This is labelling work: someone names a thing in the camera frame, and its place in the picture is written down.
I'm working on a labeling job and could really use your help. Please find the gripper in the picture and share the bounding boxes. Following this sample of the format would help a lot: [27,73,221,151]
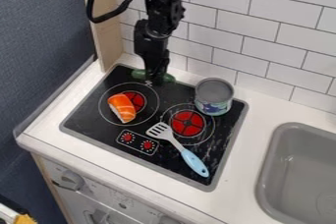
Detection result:
[132,19,173,86]

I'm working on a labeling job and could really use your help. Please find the silver can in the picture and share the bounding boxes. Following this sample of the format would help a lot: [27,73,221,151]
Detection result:
[193,77,236,117]

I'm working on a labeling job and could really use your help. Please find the toy stove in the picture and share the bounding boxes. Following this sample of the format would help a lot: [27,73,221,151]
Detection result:
[59,63,250,193]

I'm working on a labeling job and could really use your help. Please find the toy sink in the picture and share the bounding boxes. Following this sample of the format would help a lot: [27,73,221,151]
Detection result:
[254,122,336,224]

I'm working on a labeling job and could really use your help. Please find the spatula with blue handle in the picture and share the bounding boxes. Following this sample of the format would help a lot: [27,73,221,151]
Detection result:
[143,122,210,179]

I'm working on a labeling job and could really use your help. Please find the orange toy salmon sushi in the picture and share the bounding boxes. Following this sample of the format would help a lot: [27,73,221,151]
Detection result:
[106,93,139,124]

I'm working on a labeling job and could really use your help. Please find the green toy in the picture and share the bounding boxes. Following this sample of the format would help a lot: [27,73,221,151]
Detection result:
[131,68,178,84]

